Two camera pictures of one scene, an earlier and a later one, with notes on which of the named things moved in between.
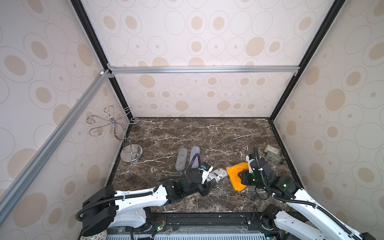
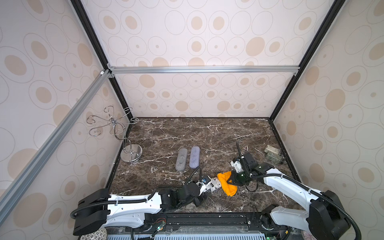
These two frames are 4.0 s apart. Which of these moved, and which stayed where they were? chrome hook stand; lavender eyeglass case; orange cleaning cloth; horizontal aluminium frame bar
Moved: orange cleaning cloth
Stayed: horizontal aluminium frame bar; chrome hook stand; lavender eyeglass case
